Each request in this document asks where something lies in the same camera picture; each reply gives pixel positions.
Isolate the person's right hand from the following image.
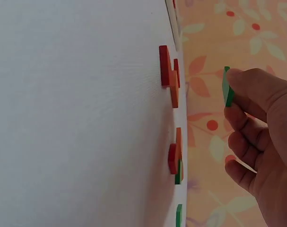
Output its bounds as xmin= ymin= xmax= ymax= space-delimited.
xmin=224 ymin=68 xmax=287 ymax=227

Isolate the green block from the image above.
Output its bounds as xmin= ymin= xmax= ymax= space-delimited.
xmin=222 ymin=66 xmax=235 ymax=108
xmin=174 ymin=159 xmax=184 ymax=185
xmin=175 ymin=203 xmax=183 ymax=227

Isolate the rounded red flat block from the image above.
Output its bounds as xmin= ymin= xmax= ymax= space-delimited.
xmin=168 ymin=143 xmax=180 ymax=175

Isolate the long orange flat block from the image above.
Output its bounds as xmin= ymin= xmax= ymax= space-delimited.
xmin=168 ymin=69 xmax=181 ymax=109

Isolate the small red flat block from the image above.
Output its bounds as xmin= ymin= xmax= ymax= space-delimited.
xmin=173 ymin=58 xmax=181 ymax=89

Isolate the large red flat block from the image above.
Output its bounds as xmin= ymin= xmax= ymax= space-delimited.
xmin=158 ymin=45 xmax=175 ymax=88

